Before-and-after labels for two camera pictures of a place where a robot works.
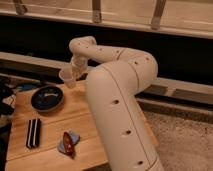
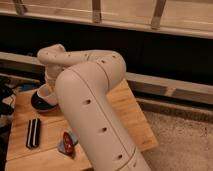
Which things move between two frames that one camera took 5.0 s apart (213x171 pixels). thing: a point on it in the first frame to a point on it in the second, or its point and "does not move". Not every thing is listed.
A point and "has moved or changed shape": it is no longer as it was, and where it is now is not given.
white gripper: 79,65 to 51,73
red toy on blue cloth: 69,141 does not move
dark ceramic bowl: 47,99 does not move
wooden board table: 53,129 does not move
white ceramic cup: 66,74 has moved or changed shape
